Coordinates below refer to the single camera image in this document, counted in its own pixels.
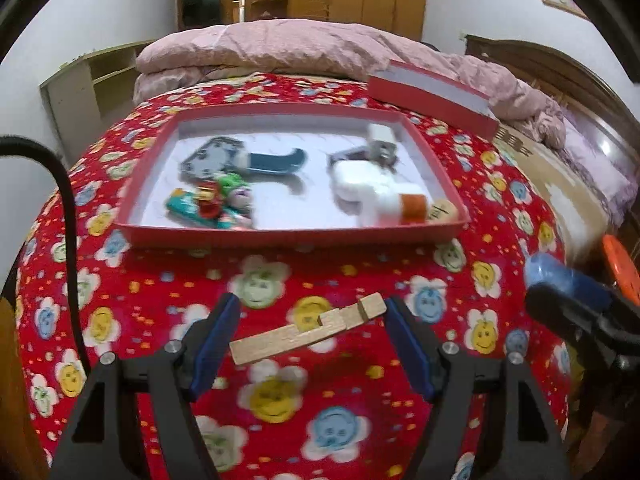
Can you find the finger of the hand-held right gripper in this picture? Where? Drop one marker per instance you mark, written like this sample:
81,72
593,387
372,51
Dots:
555,275

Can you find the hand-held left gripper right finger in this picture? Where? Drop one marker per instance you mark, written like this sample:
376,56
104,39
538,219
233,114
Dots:
410,345

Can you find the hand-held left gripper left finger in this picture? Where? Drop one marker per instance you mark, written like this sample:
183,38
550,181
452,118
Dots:
215,340

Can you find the wooden notched block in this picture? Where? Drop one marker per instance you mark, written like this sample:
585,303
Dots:
280,342

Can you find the teal cartoon-print lighter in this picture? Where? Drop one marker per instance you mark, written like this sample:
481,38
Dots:
182,207

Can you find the white orange-label pill bottle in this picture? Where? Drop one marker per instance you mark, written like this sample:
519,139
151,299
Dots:
395,205

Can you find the red cardboard box tray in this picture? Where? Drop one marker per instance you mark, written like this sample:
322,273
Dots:
300,205

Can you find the white earbuds case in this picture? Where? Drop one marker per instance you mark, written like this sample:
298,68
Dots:
355,177

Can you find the orange plastic object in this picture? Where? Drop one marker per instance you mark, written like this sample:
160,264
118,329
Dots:
620,265

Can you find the tan patterned bedsheet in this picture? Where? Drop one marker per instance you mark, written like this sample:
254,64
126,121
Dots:
565,195

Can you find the red smiley-print blanket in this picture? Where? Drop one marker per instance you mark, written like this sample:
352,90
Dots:
150,285

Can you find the purple pillow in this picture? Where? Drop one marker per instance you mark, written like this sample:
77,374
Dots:
595,155

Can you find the round wooden chess piece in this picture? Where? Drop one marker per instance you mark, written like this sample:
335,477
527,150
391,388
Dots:
442,210

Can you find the red gold charm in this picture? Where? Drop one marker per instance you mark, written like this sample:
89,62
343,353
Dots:
207,205

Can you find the grey metal mounting plate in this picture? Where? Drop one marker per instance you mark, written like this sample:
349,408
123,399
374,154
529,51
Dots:
210,160

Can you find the brown wooden cabinet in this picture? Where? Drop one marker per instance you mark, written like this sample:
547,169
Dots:
15,385

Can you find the dark wooden headboard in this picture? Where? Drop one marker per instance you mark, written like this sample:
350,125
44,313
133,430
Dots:
550,65

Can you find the red cardboard box lid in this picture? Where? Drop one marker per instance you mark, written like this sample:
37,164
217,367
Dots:
425,95

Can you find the beige open shelf unit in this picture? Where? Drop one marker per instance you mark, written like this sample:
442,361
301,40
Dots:
75,85

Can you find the pink dotted quilt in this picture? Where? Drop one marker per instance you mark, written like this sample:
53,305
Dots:
280,45

